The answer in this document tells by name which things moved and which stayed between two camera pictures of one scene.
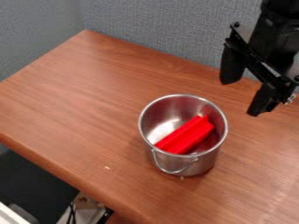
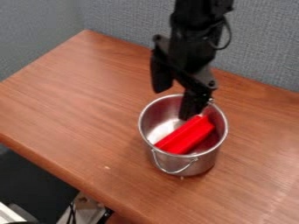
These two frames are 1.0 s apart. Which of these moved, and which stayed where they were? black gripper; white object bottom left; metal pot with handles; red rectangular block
Moved: black gripper
Stayed: white object bottom left; red rectangular block; metal pot with handles
